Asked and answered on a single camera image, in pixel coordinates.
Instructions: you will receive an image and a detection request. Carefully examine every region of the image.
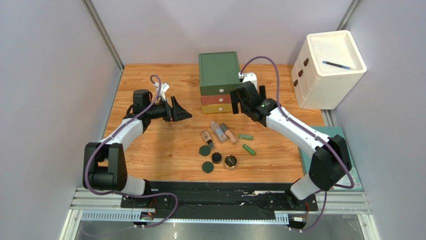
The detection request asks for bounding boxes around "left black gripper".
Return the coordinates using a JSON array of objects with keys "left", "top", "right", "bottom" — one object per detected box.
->
[{"left": 146, "top": 96, "right": 192, "bottom": 123}]

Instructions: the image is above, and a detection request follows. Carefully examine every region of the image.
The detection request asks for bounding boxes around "red drawer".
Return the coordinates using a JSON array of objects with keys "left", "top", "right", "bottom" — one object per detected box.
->
[{"left": 201, "top": 94, "right": 232, "bottom": 105}]

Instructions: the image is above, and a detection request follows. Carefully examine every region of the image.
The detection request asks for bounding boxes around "green top drawer box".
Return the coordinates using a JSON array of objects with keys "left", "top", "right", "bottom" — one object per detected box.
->
[{"left": 198, "top": 51, "right": 241, "bottom": 96}]

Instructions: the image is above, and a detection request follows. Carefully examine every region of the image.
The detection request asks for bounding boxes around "brown foundation bottle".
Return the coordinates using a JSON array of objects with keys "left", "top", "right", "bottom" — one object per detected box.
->
[{"left": 201, "top": 130, "right": 215, "bottom": 150}]

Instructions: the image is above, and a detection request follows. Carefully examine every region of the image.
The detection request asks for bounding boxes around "beige grey-cap tube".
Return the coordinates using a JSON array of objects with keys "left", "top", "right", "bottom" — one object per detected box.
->
[{"left": 219, "top": 123, "right": 239, "bottom": 144}]

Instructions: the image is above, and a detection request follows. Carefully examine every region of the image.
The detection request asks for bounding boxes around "clear blue-label bottle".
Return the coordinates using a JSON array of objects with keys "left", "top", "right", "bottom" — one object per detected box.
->
[{"left": 209, "top": 121, "right": 228, "bottom": 143}]

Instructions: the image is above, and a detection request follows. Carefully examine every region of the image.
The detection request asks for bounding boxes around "black round jar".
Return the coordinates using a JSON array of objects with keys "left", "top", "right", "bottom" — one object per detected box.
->
[{"left": 211, "top": 152, "right": 222, "bottom": 164}]

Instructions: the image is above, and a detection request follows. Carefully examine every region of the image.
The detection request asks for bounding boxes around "gold rim compact jar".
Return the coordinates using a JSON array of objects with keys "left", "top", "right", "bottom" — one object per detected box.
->
[{"left": 224, "top": 155, "right": 238, "bottom": 170}]

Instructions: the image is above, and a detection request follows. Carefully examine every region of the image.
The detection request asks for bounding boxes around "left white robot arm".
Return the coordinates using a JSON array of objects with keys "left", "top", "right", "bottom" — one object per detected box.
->
[{"left": 82, "top": 89, "right": 192, "bottom": 197}]

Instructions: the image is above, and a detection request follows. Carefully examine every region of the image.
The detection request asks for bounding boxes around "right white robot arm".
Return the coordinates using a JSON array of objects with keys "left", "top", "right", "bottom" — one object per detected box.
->
[{"left": 230, "top": 82, "right": 355, "bottom": 202}]

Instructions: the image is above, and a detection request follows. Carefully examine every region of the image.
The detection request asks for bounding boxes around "yellow bottom drawer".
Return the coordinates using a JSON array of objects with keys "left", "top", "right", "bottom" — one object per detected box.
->
[{"left": 201, "top": 103, "right": 233, "bottom": 114}]

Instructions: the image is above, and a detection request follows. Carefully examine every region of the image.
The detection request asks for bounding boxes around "green lipstick upper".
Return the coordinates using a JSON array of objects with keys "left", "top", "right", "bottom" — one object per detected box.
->
[{"left": 238, "top": 134, "right": 254, "bottom": 141}]

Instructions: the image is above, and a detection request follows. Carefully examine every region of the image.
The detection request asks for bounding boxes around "green lipstick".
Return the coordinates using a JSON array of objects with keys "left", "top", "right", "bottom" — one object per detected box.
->
[
  {"left": 242, "top": 144, "right": 257, "bottom": 156},
  {"left": 238, "top": 134, "right": 254, "bottom": 141}
]

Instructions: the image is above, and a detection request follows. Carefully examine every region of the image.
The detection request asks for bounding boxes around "green round pad upper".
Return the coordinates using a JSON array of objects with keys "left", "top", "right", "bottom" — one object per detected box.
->
[{"left": 198, "top": 145, "right": 211, "bottom": 157}]

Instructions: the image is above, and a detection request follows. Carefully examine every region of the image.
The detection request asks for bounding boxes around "green round pad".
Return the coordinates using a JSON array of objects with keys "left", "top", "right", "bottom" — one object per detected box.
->
[
  {"left": 198, "top": 145, "right": 211, "bottom": 157},
  {"left": 201, "top": 161, "right": 215, "bottom": 174}
]

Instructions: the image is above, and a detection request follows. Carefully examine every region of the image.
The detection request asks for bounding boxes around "green lipstick lower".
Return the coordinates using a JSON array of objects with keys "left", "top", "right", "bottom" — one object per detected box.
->
[{"left": 242, "top": 144, "right": 257, "bottom": 156}]

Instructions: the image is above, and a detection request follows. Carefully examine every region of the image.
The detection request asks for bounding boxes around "green round pad lower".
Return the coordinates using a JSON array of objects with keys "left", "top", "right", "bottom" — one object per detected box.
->
[{"left": 201, "top": 161, "right": 215, "bottom": 174}]

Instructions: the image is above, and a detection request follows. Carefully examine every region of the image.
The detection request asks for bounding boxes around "white three-drawer cabinet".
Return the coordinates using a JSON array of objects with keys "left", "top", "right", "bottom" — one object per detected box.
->
[{"left": 291, "top": 30, "right": 367, "bottom": 110}]

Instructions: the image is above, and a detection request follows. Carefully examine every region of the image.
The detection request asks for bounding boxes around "blue pen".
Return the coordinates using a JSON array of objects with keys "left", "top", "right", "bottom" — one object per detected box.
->
[{"left": 322, "top": 60, "right": 352, "bottom": 70}]

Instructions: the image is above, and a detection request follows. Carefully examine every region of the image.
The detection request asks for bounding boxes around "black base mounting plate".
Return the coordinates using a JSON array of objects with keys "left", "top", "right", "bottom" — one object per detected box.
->
[{"left": 120, "top": 181, "right": 319, "bottom": 221}]

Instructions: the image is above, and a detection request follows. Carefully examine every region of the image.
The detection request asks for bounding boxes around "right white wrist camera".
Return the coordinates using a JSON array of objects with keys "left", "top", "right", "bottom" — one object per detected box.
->
[{"left": 238, "top": 72, "right": 258, "bottom": 90}]

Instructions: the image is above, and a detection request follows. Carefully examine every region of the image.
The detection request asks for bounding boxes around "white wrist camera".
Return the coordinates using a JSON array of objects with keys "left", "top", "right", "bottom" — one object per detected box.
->
[
  {"left": 154, "top": 82, "right": 170, "bottom": 101},
  {"left": 238, "top": 72, "right": 258, "bottom": 90}
]

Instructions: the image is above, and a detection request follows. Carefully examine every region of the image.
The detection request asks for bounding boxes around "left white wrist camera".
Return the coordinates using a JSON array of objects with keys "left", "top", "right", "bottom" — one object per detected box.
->
[{"left": 154, "top": 82, "right": 170, "bottom": 101}]

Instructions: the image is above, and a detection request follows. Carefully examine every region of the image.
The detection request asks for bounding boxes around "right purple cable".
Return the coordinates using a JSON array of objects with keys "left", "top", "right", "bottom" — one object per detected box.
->
[{"left": 239, "top": 55, "right": 356, "bottom": 233}]

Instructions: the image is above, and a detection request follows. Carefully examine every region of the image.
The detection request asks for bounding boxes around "purple cable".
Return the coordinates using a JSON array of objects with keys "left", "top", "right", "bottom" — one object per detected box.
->
[
  {"left": 239, "top": 55, "right": 356, "bottom": 233},
  {"left": 83, "top": 74, "right": 179, "bottom": 229}
]

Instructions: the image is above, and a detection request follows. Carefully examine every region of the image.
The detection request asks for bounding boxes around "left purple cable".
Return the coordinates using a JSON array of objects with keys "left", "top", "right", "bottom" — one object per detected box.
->
[{"left": 83, "top": 74, "right": 179, "bottom": 229}]

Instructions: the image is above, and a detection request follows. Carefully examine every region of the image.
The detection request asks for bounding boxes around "aluminium frame rail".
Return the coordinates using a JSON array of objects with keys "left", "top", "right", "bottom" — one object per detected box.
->
[{"left": 60, "top": 187, "right": 381, "bottom": 240}]

